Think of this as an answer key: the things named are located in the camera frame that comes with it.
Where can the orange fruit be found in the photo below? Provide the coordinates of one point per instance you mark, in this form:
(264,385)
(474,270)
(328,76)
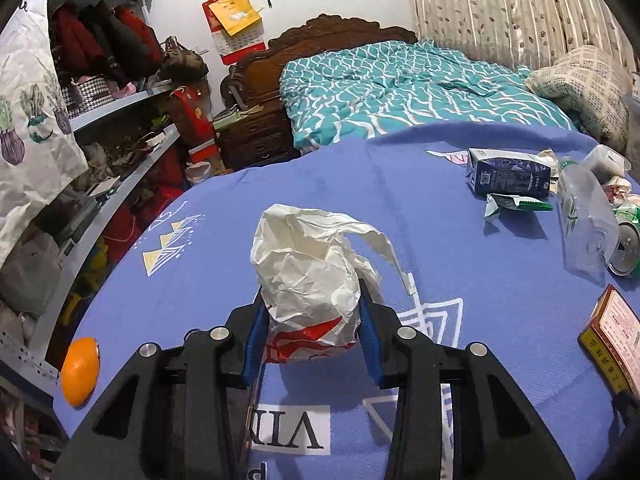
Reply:
(80,371)

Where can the white plastic bag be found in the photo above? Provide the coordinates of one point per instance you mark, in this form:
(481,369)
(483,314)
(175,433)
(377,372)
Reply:
(311,279)

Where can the beige patterned pillow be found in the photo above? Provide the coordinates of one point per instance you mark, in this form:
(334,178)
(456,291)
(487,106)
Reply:
(589,83)

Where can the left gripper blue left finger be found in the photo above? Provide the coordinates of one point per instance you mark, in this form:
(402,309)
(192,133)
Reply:
(255,344)

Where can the blue printed tablecloth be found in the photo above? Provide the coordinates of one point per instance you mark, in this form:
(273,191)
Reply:
(433,304)

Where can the brown handbag on shelf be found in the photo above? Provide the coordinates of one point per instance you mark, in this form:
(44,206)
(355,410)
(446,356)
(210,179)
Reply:
(181,65)

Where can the dark blue milk carton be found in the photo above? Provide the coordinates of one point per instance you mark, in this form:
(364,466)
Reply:
(507,172)

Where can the red yellow wall calendar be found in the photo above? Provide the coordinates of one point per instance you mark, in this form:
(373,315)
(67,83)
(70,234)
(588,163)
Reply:
(236,27)

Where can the crushed green drink can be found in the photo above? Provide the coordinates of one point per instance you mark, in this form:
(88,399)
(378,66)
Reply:
(625,260)

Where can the white printed fabric cover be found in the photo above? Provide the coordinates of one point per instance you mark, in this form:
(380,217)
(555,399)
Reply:
(39,154)

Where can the grey metal storage shelf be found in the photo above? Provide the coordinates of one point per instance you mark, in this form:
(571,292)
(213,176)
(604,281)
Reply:
(40,271)

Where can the green white snack wrapper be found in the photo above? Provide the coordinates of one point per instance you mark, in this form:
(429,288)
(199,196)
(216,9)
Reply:
(497,203)

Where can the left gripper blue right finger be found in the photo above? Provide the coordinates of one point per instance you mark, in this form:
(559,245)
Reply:
(370,342)

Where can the carved wooden headboard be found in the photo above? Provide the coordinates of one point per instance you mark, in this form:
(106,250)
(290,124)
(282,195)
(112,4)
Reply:
(256,77)

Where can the teal patterned bed quilt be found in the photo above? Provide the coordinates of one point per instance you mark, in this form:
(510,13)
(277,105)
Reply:
(389,86)

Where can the floral striped curtain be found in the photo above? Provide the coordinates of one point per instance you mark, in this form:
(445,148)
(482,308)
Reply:
(532,33)

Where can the dark wooden nightstand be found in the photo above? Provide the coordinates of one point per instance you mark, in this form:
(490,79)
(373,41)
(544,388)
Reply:
(258,139)

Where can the clear plastic bottle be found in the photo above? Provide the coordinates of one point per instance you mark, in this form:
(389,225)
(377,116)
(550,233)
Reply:
(589,229)

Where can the crumpled white paper ball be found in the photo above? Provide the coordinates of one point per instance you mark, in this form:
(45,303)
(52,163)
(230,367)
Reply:
(617,190)

